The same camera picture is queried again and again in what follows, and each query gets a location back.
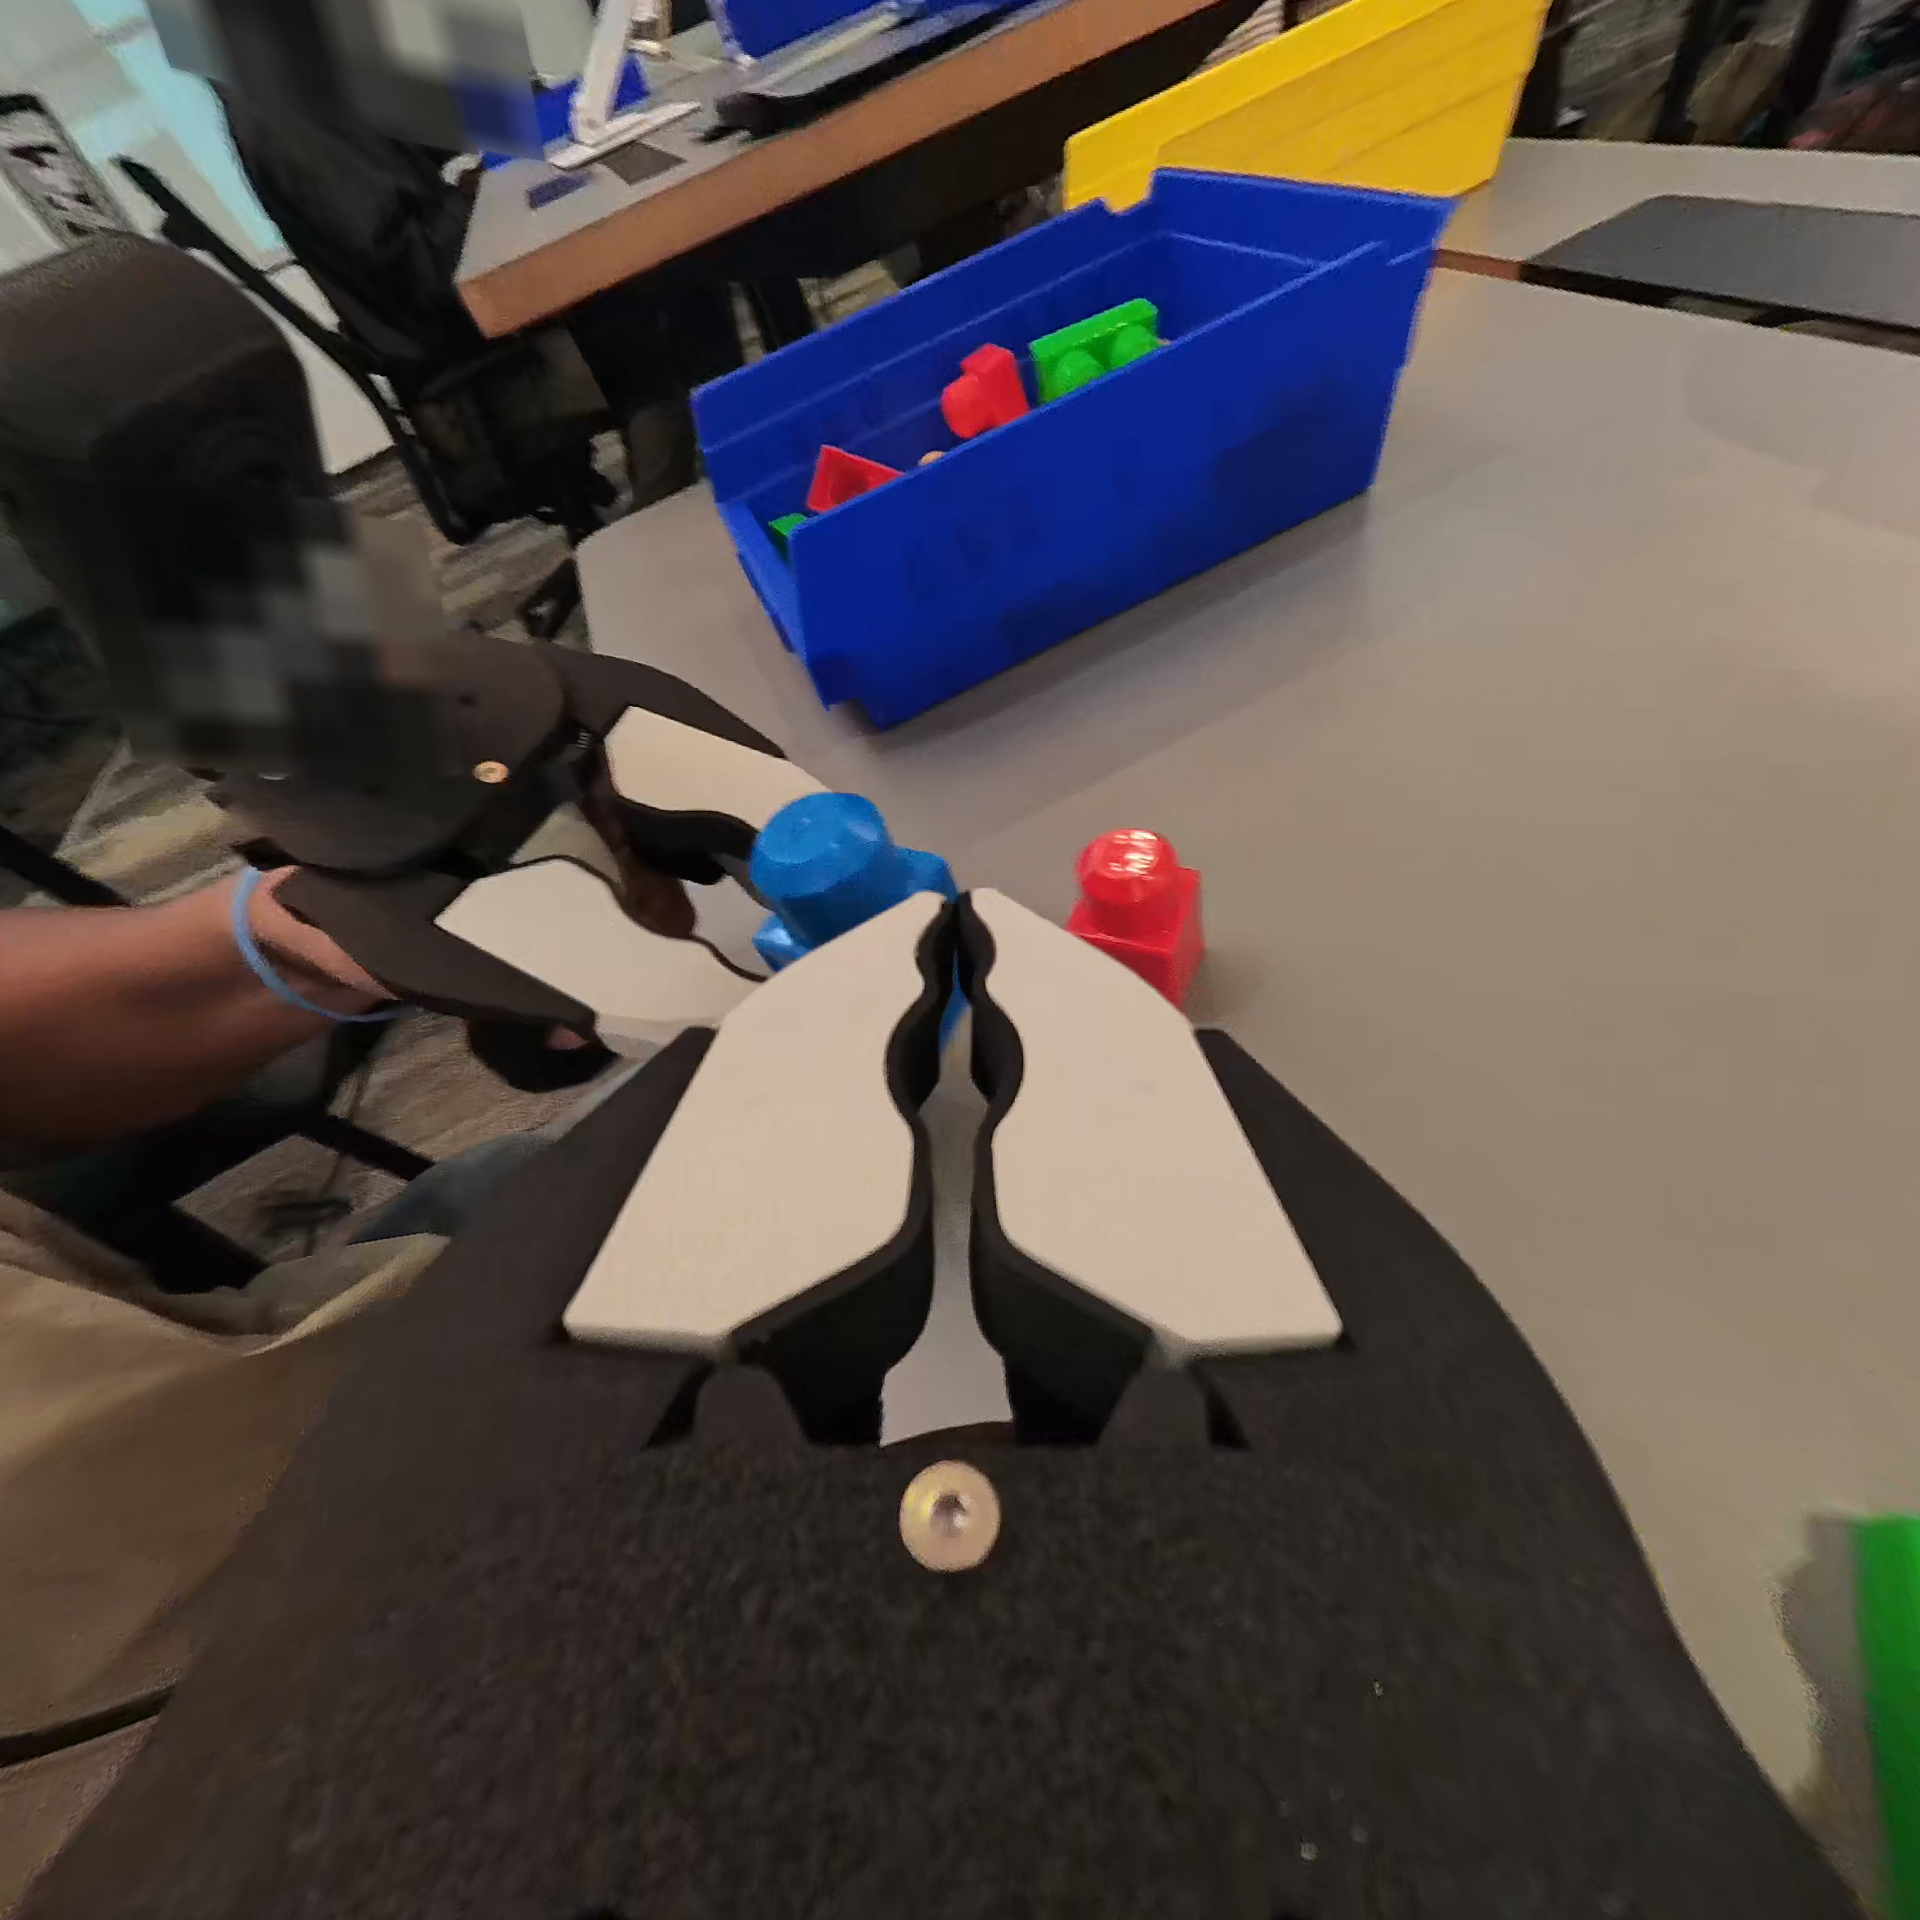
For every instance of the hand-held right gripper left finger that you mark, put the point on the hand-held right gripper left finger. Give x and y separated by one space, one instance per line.
764 1171

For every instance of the blue wristband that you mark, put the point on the blue wristband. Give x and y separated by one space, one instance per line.
255 944

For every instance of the red single-stud block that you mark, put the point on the red single-stud block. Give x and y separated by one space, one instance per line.
1141 914
982 392

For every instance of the person's beige trouser leg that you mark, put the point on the person's beige trouser leg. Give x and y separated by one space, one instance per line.
164 1425

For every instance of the person's left hand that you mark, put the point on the person's left hand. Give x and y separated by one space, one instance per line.
322 968

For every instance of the dark grey flat panel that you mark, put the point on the dark grey flat panel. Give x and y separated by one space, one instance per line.
1740 255

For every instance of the blue plastic bin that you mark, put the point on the blue plastic bin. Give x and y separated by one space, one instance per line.
1080 554

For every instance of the dark padded chair back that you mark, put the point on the dark padded chair back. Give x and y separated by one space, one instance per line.
134 420

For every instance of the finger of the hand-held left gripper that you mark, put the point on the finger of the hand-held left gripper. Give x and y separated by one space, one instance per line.
721 773
600 944

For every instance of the white stand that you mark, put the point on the white stand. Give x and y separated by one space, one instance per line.
608 91

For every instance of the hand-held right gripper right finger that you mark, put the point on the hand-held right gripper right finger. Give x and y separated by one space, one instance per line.
1141 1184

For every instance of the person's left forearm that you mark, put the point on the person's left forearm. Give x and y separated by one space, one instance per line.
134 1005

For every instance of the blue single-stud block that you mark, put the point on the blue single-stud block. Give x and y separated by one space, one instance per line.
825 870

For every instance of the yellow plastic bin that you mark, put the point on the yellow plastic bin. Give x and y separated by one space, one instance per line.
1321 104

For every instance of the red wedge block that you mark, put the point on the red wedge block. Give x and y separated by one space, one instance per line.
848 483

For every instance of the green two-stud block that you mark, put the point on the green two-stud block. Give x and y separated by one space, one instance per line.
1890 1710
1095 352

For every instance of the wooden-edged desk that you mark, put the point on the wooden-edged desk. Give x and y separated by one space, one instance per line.
721 224

